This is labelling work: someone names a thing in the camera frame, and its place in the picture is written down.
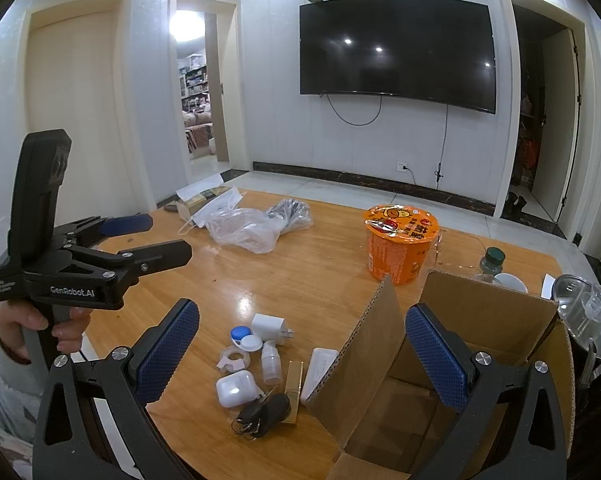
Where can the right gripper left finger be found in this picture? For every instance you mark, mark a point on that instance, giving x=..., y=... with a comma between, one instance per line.
x=70, y=439

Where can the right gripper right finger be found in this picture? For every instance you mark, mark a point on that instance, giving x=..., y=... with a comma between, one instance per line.
x=509, y=423

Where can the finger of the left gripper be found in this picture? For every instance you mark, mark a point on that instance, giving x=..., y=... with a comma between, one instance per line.
x=126, y=225
x=156, y=258

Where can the clear tape roll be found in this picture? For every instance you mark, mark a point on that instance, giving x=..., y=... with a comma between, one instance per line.
x=233, y=360

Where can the person's left hand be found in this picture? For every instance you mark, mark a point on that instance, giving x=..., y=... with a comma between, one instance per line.
x=15, y=316

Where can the small cardboard packet box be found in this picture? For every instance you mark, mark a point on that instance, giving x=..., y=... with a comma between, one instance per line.
x=186, y=208

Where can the white face mask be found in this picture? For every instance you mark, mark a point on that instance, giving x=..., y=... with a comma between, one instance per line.
x=222, y=203

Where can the clear plastic bag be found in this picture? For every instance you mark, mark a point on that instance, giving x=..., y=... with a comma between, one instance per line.
x=247, y=228

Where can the brown cardboard box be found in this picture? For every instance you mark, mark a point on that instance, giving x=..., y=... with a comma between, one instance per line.
x=377, y=400

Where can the white power adapter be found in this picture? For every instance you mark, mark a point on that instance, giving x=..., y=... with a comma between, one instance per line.
x=271, y=328

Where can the glass pot lid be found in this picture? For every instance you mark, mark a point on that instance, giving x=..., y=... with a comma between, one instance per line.
x=579, y=307

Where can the white bowl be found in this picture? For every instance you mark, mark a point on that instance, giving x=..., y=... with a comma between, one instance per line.
x=511, y=281

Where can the grey crumpled plastic bag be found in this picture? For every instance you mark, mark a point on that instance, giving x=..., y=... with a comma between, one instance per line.
x=291, y=215

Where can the white earbuds case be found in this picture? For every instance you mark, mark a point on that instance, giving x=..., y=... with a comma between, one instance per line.
x=237, y=389

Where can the white closed door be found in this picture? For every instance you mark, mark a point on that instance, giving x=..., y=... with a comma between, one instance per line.
x=73, y=82

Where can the green cap glass bottle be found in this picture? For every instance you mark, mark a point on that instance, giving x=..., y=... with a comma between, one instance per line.
x=490, y=265

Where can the small white bottle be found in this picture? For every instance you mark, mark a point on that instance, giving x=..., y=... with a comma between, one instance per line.
x=271, y=365

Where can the black car key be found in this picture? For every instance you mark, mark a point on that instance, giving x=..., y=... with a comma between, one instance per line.
x=260, y=416

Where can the gold lighter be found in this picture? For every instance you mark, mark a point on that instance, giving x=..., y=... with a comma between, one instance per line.
x=293, y=389

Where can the white rectangular case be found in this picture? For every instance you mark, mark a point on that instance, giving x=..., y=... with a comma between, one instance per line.
x=320, y=362

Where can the black wall television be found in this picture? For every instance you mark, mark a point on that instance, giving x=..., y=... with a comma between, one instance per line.
x=429, y=50

